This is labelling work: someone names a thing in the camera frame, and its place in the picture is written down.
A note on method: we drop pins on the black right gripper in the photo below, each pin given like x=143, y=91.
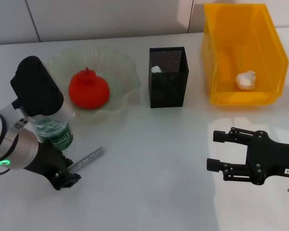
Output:
x=272, y=158

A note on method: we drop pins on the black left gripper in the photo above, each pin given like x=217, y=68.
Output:
x=45, y=158

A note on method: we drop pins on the grey glitter marker pen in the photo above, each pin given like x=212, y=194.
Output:
x=91, y=157

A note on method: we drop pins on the clear water bottle green label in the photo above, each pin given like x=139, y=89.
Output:
x=55, y=134

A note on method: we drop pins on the white paper ball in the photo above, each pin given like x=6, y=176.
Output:
x=245, y=80

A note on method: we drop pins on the red-orange fruit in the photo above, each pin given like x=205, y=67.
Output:
x=89, y=89

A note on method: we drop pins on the green pen white clip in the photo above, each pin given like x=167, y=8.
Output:
x=156, y=69

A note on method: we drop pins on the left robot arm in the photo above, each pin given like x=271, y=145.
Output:
x=14, y=146

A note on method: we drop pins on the black mesh pen holder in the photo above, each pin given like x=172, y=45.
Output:
x=167, y=91

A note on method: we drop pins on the pale green glass fruit plate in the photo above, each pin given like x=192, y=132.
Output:
x=120, y=72

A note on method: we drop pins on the yellow plastic bin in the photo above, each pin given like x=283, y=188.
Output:
x=219, y=72

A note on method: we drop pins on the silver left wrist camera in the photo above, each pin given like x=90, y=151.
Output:
x=36, y=86

